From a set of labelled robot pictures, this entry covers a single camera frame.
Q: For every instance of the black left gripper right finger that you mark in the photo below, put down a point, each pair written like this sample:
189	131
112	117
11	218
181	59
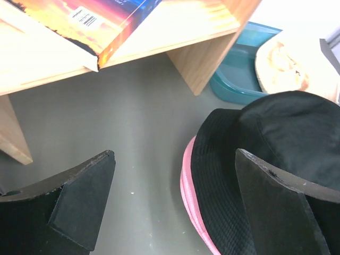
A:
287	214

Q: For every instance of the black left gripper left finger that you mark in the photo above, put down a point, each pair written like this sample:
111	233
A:
61	214

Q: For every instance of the black hat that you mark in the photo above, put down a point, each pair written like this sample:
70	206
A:
295	131

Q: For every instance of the beige bucket hat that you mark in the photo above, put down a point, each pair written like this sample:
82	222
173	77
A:
288	61

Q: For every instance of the teal plastic basin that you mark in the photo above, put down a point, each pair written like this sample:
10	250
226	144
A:
235	80

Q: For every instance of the blue orange paperback book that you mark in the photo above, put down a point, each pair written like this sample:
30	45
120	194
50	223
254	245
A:
91	30

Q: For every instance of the wooden bookshelf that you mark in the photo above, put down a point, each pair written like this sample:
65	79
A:
196	36

